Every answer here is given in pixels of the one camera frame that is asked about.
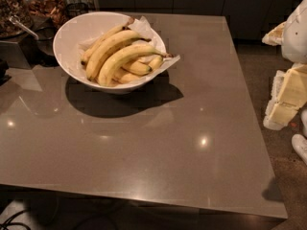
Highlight black cable on floor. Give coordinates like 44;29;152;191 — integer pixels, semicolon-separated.
0;208;33;230

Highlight front large yellow banana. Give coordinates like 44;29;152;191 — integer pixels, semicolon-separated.
97;44;172;86

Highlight back yellow banana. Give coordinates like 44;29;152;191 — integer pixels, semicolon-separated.
81;17;134;66

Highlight white ceramic bowl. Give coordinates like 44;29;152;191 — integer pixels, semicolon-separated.
53;11;170;94

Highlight white paper liner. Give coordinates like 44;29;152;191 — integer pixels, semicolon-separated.
91;17;180;87

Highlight glass jar of dried fruit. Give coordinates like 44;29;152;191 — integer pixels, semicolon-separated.
26;0;67;28

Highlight small yellow banana bottom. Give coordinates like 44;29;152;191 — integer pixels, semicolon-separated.
113;68;140;83

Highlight metal scoop handle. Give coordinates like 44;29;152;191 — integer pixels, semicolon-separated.
9;15;39;40

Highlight middle large yellow banana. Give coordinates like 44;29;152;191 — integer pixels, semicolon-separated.
81;30;150;81

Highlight glass jar of granola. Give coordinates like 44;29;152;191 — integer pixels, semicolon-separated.
0;0;33;38

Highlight small yellow banana right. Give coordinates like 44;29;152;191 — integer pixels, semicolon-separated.
149;56;163;71

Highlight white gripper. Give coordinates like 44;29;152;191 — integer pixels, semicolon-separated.
262;0;307;130

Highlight large yellow banana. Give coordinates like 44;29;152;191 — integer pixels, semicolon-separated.
97;44;172;86
81;30;150;81

